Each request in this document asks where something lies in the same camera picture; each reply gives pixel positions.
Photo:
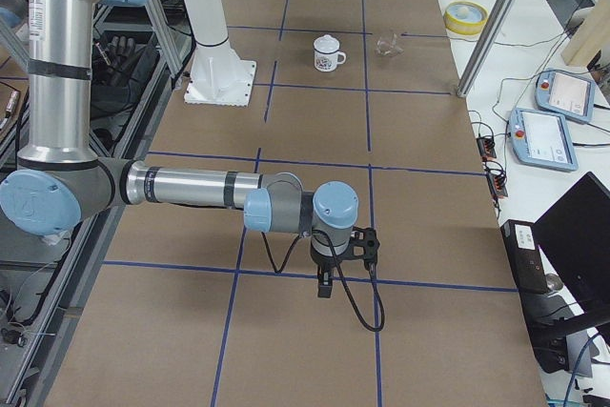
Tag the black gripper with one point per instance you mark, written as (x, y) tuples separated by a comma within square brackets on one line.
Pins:
[(324, 265)]

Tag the white ceramic lid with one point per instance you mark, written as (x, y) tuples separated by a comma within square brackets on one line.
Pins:
[(326, 44)]

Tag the blue tape grid lines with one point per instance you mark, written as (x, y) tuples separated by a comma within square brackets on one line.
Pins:
[(367, 140)]

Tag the white enamel mug blue rim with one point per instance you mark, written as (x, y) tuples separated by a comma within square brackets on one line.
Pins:
[(328, 59)]

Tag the yellow rimmed bowl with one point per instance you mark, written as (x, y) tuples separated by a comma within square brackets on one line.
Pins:
[(465, 18)]

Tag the black computer box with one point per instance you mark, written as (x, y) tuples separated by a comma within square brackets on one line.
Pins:
[(524, 256)]

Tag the far teach pendant tablet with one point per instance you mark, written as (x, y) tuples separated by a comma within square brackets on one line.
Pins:
[(566, 93)]

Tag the teach pendant tablet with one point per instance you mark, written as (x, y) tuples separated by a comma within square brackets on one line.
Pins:
[(542, 139), (566, 93)]

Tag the near teach pendant tablet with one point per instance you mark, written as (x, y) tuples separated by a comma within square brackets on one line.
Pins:
[(542, 139)]

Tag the black monitor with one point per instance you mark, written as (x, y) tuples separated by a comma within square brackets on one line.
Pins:
[(574, 236)]

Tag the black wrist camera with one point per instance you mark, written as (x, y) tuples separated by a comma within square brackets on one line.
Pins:
[(364, 245)]

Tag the aluminium frame post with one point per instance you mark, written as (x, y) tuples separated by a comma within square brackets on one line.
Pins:
[(484, 45)]

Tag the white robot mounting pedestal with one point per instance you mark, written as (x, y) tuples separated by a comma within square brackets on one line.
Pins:
[(218, 76)]

